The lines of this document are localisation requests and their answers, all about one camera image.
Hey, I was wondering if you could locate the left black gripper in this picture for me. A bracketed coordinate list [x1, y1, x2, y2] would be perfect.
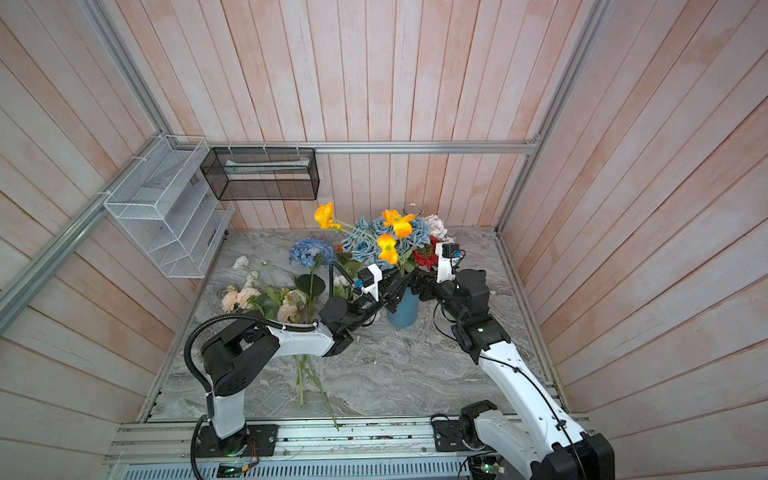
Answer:
[345, 263, 413, 332]

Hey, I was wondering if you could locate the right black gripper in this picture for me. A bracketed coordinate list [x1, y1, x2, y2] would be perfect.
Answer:
[408, 260, 467, 326]

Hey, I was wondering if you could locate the teal ceramic vase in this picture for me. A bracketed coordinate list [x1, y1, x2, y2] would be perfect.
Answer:
[387, 287, 420, 329]

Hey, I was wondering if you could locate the red gerbera flower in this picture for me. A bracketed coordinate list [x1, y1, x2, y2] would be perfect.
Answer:
[412, 235, 439, 270]

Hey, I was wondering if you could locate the lilac white flower bunch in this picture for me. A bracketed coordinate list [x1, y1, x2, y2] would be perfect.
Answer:
[424, 214, 449, 242]

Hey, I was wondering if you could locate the yellow flower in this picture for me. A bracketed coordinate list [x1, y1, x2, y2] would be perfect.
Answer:
[314, 202, 429, 275]

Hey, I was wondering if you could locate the dusty blue rose bunch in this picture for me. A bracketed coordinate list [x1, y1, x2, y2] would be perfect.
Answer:
[340, 210, 430, 271]

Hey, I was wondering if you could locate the clear glass vase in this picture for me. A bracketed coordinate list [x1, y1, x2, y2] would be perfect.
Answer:
[402, 203, 423, 216]

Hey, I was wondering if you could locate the white poppy flower stem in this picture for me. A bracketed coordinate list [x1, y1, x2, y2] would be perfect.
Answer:
[232, 255, 278, 289]

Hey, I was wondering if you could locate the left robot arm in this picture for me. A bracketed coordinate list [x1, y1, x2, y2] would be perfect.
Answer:
[183, 273, 412, 449]

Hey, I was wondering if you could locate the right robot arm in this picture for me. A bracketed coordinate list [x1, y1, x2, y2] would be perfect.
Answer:
[413, 269, 616, 479]

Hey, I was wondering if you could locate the small lilac flower spray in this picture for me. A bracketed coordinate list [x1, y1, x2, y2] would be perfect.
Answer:
[332, 275, 358, 301]

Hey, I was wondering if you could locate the blue hydrangea flower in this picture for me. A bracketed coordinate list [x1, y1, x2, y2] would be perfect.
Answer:
[289, 238, 336, 320]

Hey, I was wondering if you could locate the cream peach carnation bunch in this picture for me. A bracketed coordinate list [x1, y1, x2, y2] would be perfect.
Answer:
[221, 284, 340, 430]

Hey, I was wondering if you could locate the black mesh basket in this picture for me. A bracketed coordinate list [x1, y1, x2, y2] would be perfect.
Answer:
[201, 146, 320, 201]

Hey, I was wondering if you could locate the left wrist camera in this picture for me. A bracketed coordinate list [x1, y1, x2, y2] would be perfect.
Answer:
[354, 264, 383, 301]

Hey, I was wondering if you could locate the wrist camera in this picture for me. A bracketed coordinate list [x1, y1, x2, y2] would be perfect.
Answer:
[435, 242, 461, 283]
[354, 264, 383, 301]

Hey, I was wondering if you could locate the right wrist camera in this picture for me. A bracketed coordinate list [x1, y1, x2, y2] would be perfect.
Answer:
[435, 242, 461, 283]

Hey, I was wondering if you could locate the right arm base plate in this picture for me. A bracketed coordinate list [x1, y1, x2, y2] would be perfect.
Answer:
[429, 414, 479, 452]

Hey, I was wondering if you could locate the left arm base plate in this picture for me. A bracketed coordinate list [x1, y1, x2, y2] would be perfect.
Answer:
[191, 423, 279, 458]

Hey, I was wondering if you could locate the black corrugated cable hose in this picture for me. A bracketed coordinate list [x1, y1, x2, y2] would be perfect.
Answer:
[182, 261, 355, 480]

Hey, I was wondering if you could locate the white wire mesh shelf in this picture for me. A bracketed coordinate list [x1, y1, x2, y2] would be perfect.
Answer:
[104, 135, 234, 279]

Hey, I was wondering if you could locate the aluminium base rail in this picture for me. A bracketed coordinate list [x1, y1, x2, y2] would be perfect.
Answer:
[105, 417, 529, 479]

